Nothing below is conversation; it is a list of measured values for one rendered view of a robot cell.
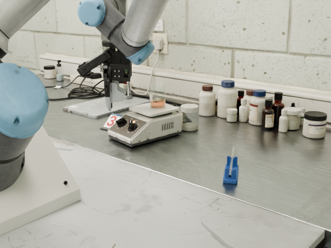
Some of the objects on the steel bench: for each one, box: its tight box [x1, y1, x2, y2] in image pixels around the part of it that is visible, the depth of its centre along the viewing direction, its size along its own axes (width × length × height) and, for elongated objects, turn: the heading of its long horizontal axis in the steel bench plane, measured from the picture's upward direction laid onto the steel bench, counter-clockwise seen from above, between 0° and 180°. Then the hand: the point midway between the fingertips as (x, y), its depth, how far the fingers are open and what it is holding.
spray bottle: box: [56, 60, 64, 81], centre depth 225 cm, size 4×4×11 cm
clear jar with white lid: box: [180, 104, 199, 132], centre depth 142 cm, size 6×6×8 cm
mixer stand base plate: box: [63, 95, 150, 118], centre depth 174 cm, size 30×20×1 cm, turn 141°
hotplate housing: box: [108, 111, 182, 147], centre depth 136 cm, size 22×13×8 cm, turn 131°
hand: (108, 105), depth 135 cm, fingers closed
